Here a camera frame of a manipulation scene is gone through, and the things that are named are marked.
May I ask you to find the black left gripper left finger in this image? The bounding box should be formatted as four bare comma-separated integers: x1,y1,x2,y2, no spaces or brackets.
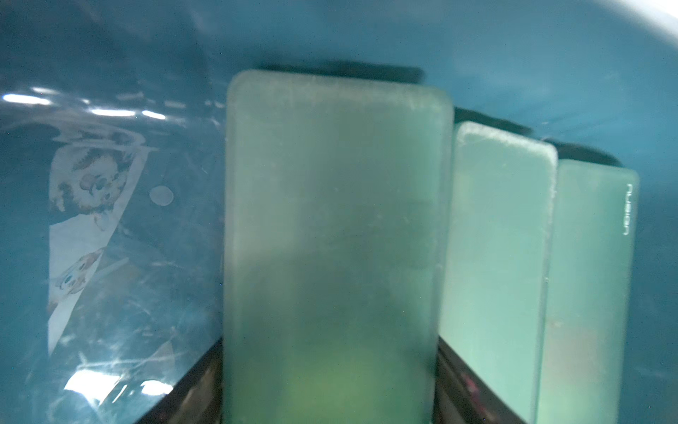
137,338,222,424

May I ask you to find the teal plastic storage box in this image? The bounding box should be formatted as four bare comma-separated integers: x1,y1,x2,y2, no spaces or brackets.
1,1,677,423

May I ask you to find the dark green pencil case front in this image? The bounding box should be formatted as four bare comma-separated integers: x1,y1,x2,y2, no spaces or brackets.
224,70,454,423

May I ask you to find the dark green pencil case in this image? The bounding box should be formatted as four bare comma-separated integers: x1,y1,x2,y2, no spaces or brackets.
224,70,454,423
440,121,558,423
537,159,639,423

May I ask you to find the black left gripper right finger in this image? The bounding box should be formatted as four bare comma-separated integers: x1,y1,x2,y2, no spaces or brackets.
433,338,524,424

